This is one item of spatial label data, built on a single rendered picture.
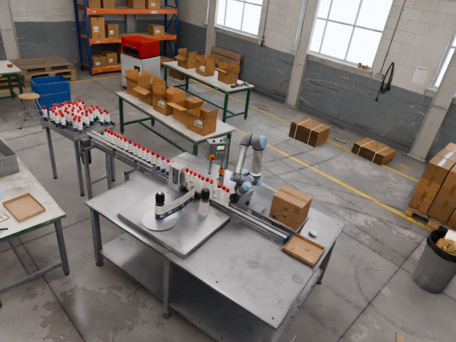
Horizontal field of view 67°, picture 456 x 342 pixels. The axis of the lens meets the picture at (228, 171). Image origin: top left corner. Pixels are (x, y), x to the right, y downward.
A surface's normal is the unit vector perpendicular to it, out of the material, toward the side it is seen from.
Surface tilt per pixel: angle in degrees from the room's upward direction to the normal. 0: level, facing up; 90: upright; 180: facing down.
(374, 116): 90
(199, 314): 1
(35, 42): 90
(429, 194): 92
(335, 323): 0
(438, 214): 93
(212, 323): 2
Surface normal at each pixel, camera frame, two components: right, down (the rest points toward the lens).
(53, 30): 0.70, 0.44
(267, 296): 0.11, -0.85
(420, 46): -0.71, 0.29
